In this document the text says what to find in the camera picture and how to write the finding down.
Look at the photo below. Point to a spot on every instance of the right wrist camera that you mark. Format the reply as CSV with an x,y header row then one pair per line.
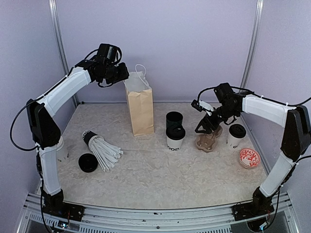
x,y
200,106

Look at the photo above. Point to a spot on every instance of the right aluminium corner post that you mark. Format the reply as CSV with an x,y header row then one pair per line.
x,y
253,43

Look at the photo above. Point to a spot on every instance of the left aluminium corner post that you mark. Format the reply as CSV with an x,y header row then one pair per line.
x,y
58,35

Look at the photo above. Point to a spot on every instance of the front aluminium frame rail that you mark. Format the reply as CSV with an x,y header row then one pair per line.
x,y
214,219

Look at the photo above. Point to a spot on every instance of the white paper cup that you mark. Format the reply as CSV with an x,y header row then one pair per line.
x,y
174,143
233,141

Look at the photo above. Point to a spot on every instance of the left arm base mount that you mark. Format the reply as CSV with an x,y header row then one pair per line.
x,y
66,210

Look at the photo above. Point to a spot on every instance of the bundle of white straws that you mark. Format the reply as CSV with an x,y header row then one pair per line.
x,y
106,153

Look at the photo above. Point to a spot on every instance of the black cup lid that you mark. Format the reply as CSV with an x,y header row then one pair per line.
x,y
175,132
237,131

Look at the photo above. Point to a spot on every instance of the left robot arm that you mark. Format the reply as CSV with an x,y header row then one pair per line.
x,y
101,65

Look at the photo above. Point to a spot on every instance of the stack of black lids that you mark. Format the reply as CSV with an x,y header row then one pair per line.
x,y
88,162

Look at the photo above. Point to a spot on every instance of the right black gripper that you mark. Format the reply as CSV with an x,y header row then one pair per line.
x,y
208,120

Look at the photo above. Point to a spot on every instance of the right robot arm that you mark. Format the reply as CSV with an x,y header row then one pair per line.
x,y
294,119

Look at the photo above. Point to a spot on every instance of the red patterned small plate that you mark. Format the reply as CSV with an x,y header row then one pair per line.
x,y
249,158

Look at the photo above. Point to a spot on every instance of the stack of white paper cups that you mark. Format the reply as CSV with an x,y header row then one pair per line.
x,y
62,151

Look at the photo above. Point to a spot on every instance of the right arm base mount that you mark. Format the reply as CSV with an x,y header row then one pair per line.
x,y
242,211

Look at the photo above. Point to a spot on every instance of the black cup holding straws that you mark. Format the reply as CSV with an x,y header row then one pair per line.
x,y
88,136

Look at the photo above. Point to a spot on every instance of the dark green mug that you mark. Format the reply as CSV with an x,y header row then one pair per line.
x,y
173,118

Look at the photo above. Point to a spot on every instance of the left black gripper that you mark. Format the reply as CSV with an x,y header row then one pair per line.
x,y
125,73

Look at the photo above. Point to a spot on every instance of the brown paper bag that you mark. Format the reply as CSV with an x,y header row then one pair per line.
x,y
139,97

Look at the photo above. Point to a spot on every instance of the aluminium corner post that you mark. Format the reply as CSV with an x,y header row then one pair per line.
x,y
58,35
253,43

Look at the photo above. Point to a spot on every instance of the cardboard cup carrier tray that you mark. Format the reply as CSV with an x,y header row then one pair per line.
x,y
208,142

